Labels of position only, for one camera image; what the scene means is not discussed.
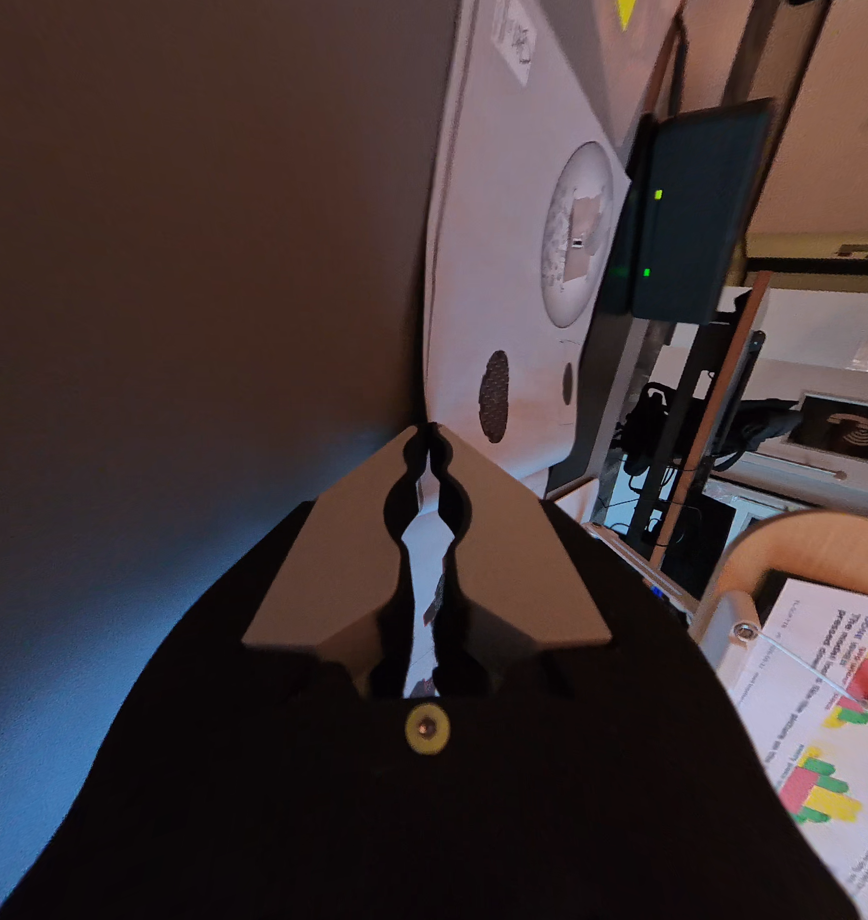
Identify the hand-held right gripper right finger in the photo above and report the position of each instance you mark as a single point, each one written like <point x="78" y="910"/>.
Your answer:
<point x="527" y="575"/>

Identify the white document stand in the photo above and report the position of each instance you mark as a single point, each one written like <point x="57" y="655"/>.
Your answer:
<point x="764" y="546"/>

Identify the instruction booklet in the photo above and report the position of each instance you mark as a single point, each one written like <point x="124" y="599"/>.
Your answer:
<point x="491" y="251"/>

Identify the black box with green lights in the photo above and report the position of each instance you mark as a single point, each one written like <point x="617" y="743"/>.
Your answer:
<point x="700" y="215"/>

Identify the yellow sticky note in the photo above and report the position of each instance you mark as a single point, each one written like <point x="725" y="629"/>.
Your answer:
<point x="626" y="11"/>

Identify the clear plastic sleeve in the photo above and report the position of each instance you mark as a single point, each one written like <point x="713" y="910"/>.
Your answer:
<point x="592" y="65"/>

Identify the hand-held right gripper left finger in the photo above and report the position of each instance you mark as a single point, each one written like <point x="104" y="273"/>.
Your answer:
<point x="326" y="575"/>

